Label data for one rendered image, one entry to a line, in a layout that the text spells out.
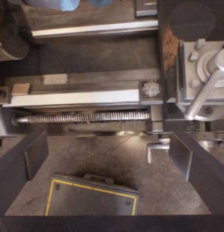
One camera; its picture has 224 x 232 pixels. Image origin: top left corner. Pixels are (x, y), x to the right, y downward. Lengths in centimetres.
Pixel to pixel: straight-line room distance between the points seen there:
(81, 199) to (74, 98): 84
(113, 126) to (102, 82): 47
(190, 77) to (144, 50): 52
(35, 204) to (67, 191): 59
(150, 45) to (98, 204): 114
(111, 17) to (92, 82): 35
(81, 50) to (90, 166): 107
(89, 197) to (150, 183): 59
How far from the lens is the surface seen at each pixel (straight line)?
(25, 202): 198
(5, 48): 69
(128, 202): 135
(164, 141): 88
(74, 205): 142
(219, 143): 90
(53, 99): 85
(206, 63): 52
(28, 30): 76
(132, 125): 117
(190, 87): 50
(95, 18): 97
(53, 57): 106
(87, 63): 98
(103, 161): 162
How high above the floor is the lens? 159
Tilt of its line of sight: 81 degrees down
